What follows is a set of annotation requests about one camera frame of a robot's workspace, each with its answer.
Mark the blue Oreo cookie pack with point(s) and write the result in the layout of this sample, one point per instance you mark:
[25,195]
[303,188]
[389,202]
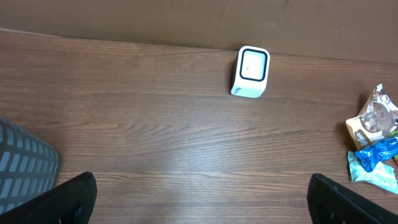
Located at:
[371,155]

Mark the green Haribo gummy bag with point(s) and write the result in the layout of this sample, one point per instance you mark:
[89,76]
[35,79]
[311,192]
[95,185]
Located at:
[392,145]

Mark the white barcode scanner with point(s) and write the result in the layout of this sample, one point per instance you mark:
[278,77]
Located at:
[250,72]

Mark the light teal snack packet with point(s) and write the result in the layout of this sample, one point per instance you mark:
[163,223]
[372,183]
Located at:
[382,176]

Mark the dried mushroom snack bag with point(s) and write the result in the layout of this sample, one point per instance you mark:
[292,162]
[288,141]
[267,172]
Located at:
[376,120]

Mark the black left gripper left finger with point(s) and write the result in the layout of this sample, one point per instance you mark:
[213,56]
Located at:
[72,202]

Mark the grey plastic mesh basket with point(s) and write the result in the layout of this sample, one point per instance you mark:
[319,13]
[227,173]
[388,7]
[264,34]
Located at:
[29,166]

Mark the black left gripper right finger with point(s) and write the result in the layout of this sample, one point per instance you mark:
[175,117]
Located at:
[329,203]

